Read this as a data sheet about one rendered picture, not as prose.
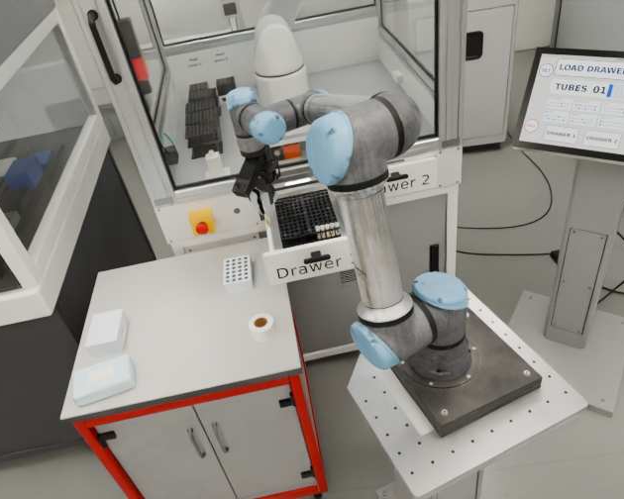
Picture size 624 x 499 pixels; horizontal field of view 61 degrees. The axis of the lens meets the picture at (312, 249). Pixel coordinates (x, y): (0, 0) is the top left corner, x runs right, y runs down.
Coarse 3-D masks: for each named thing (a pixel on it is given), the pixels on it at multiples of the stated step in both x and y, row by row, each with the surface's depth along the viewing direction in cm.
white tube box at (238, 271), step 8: (240, 256) 168; (248, 256) 167; (224, 264) 166; (232, 264) 166; (240, 264) 165; (248, 264) 164; (224, 272) 163; (232, 272) 163; (240, 272) 162; (248, 272) 161; (224, 280) 160; (232, 280) 160; (240, 280) 159; (248, 280) 158; (224, 288) 159; (232, 288) 160; (240, 288) 160; (248, 288) 160
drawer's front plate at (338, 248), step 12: (336, 240) 146; (264, 252) 146; (276, 252) 145; (288, 252) 146; (300, 252) 146; (324, 252) 147; (336, 252) 148; (348, 252) 149; (264, 264) 147; (276, 264) 147; (288, 264) 148; (300, 264) 149; (312, 264) 149; (324, 264) 150; (336, 264) 151; (348, 264) 151; (276, 276) 150; (288, 276) 151; (300, 276) 151; (312, 276) 152
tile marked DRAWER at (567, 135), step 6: (546, 126) 160; (552, 126) 159; (558, 126) 158; (546, 132) 160; (552, 132) 159; (558, 132) 158; (564, 132) 158; (570, 132) 157; (576, 132) 156; (546, 138) 160; (552, 138) 159; (558, 138) 158; (564, 138) 158; (570, 138) 157; (576, 138) 156
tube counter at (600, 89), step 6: (594, 84) 154; (600, 84) 153; (606, 84) 153; (612, 84) 152; (618, 84) 151; (594, 90) 154; (600, 90) 153; (606, 90) 152; (612, 90) 152; (618, 90) 151; (594, 96) 154; (600, 96) 153; (606, 96) 152; (612, 96) 152; (618, 96) 151
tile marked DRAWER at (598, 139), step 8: (584, 136) 155; (592, 136) 154; (600, 136) 153; (608, 136) 152; (616, 136) 151; (584, 144) 155; (592, 144) 154; (600, 144) 153; (608, 144) 152; (616, 144) 151
